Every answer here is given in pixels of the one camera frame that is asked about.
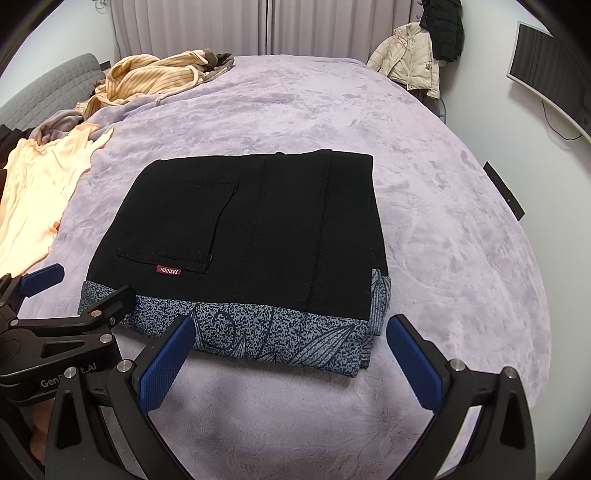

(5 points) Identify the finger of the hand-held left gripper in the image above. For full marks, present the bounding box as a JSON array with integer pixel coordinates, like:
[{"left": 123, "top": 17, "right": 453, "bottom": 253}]
[
  {"left": 39, "top": 285, "right": 136, "bottom": 360},
  {"left": 0, "top": 263, "right": 65, "bottom": 315}
]

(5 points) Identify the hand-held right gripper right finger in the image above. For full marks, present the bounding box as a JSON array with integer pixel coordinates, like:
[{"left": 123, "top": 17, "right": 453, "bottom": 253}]
[{"left": 385, "top": 314, "right": 539, "bottom": 480}]

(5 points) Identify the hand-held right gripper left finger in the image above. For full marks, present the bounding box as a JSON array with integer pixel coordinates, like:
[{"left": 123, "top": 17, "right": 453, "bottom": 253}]
[{"left": 44, "top": 316, "right": 197, "bottom": 480}]

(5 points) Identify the black pants grey patterned trim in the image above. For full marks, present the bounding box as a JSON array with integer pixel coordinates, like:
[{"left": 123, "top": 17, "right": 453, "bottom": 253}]
[{"left": 78, "top": 148, "right": 392, "bottom": 380}]

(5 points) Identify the person's left hand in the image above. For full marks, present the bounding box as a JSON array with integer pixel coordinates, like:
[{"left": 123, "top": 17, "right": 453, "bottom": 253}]
[{"left": 28, "top": 399, "right": 52, "bottom": 455}]

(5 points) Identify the peach shirt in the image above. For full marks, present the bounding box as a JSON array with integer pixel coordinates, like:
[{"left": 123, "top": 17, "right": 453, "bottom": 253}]
[{"left": 0, "top": 122, "right": 115, "bottom": 278}]

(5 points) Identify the purple plush blanket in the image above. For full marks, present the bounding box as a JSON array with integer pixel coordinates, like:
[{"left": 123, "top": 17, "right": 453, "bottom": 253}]
[{"left": 0, "top": 54, "right": 552, "bottom": 480}]

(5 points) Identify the black garment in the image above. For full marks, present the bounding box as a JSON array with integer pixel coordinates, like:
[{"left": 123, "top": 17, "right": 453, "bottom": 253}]
[{"left": 0, "top": 122, "right": 31, "bottom": 160}]

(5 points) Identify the grey garment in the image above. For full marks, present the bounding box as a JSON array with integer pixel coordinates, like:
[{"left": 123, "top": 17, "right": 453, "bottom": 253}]
[{"left": 30, "top": 104, "right": 100, "bottom": 144}]

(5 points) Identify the grey quilted headboard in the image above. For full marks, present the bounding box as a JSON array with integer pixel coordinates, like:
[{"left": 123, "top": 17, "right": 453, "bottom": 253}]
[{"left": 0, "top": 52, "right": 105, "bottom": 139}]

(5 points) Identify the black flat bar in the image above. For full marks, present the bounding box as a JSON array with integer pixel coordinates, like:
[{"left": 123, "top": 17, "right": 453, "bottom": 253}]
[{"left": 483, "top": 161, "right": 526, "bottom": 220}]

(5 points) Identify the beige striped garment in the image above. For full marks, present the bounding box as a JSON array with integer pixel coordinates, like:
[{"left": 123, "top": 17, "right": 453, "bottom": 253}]
[{"left": 76, "top": 48, "right": 236, "bottom": 118}]

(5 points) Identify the beige puffer jacket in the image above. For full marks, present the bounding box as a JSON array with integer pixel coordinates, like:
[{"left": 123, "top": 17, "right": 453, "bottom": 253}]
[{"left": 366, "top": 21, "right": 441, "bottom": 100}]

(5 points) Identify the black puffer jacket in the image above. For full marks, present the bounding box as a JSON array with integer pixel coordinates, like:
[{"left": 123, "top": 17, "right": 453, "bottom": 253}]
[{"left": 418, "top": 0, "right": 465, "bottom": 63}]

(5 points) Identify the grey curtain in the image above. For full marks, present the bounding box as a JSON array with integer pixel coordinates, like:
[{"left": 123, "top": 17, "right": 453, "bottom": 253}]
[{"left": 108, "top": 0, "right": 426, "bottom": 63}]

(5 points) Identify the black monitor cable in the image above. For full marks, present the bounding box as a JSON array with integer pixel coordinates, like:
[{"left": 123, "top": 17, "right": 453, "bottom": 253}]
[{"left": 540, "top": 99, "right": 583, "bottom": 141}]

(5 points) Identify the wall-mounted monitor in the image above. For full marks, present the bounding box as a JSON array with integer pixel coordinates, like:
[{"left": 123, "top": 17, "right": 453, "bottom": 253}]
[{"left": 505, "top": 21, "right": 591, "bottom": 139}]

